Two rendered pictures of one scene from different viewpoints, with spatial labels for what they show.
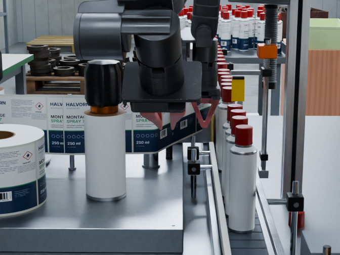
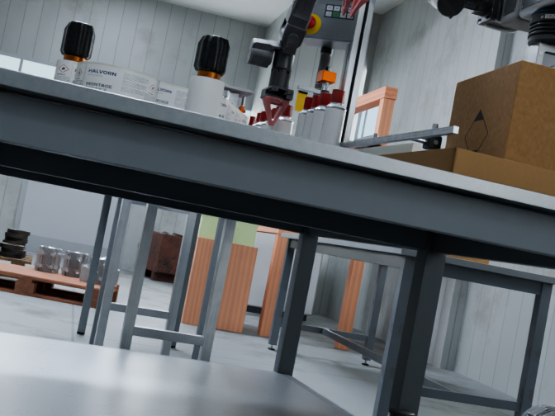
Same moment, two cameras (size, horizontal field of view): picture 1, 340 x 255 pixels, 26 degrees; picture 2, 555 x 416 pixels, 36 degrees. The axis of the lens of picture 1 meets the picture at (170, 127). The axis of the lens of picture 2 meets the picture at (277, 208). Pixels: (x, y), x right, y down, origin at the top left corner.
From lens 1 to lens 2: 1.12 m
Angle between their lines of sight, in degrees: 24
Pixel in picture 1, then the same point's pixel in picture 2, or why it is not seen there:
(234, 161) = (329, 113)
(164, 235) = not seen: hidden behind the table
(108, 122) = (215, 83)
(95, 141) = (201, 97)
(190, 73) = not seen: outside the picture
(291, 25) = (351, 58)
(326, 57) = (236, 252)
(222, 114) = (280, 125)
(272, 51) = (333, 76)
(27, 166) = (150, 96)
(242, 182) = (334, 130)
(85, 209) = not seen: hidden behind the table
